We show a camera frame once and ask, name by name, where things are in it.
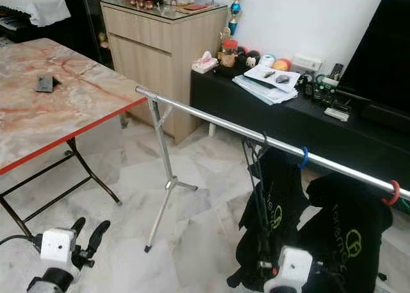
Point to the orange ball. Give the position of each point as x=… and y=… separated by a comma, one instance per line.
x=282, y=65

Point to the marble top folding table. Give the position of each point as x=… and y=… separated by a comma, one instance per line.
x=51, y=120

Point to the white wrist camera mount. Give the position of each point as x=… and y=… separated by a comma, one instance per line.
x=57, y=246
x=295, y=264

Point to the green plastic hanger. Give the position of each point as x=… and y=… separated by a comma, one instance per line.
x=407, y=207

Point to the white plastic box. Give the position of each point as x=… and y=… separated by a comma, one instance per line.
x=306, y=63

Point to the silver metal clothes rack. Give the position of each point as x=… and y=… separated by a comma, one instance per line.
x=205, y=116

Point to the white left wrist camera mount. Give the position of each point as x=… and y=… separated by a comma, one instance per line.
x=57, y=246

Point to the white lace cloth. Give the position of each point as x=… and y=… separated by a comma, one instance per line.
x=35, y=4

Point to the black remote control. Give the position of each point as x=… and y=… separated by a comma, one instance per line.
x=337, y=72

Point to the red plastic hanger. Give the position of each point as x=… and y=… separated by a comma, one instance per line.
x=385, y=195

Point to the red flat tray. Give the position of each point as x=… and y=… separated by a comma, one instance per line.
x=195, y=7

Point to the black TV console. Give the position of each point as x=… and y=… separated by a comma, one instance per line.
x=282, y=123

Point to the stack of white papers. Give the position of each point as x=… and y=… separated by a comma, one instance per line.
x=256, y=88

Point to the black fonemax T-shirt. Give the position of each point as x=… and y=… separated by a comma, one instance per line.
x=352, y=209
x=285, y=197

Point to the jar with red lid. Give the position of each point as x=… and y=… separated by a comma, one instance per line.
x=229, y=54

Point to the blue hanging ornament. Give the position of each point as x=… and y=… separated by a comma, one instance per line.
x=234, y=9

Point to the white remote control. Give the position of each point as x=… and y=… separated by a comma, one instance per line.
x=337, y=113

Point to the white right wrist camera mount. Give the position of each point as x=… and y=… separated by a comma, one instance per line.
x=295, y=264

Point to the pink tissue box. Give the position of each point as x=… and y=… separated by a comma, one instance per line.
x=204, y=65

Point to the light wooden cabinet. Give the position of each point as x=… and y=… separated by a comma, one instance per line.
x=154, y=56

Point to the small black flat wallet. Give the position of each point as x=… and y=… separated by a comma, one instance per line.
x=45, y=84

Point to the white teal round container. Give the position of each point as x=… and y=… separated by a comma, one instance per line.
x=266, y=60

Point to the black flat television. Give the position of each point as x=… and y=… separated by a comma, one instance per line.
x=378, y=49

